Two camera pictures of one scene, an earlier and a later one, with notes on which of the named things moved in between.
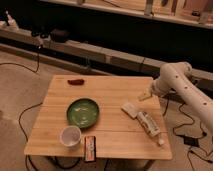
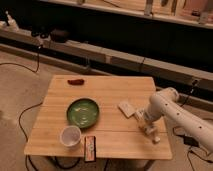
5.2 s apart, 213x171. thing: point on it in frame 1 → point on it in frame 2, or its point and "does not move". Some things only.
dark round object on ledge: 60,36 does not move
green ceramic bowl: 82,112 does not move
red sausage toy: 76,81 does not move
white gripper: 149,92 → 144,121
